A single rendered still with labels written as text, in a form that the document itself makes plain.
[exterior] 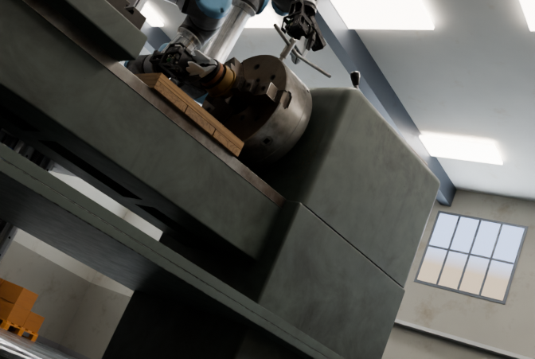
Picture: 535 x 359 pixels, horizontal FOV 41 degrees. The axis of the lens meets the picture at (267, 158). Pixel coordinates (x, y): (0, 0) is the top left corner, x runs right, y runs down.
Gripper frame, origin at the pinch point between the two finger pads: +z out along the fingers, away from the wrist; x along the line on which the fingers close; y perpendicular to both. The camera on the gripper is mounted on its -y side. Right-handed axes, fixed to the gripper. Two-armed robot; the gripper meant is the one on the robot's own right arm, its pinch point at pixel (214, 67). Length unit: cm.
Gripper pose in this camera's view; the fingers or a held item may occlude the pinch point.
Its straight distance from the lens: 187.8
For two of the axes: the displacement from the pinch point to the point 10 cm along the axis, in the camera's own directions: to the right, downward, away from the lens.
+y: -6.0, -5.1, -6.2
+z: 7.0, 0.4, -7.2
